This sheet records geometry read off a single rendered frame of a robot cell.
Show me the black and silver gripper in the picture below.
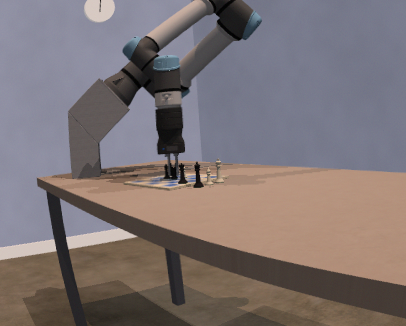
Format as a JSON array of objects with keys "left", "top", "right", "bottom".
[{"left": 155, "top": 91, "right": 185, "bottom": 176}]

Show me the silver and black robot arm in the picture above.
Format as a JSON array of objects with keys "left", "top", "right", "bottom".
[{"left": 104, "top": 0, "right": 262, "bottom": 106}]

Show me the white bishop chess piece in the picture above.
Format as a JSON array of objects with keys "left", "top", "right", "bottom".
[{"left": 205, "top": 168, "right": 213, "bottom": 185}]

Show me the blue and cream chessboard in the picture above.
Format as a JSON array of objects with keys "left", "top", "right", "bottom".
[{"left": 123, "top": 173, "right": 217, "bottom": 190}]

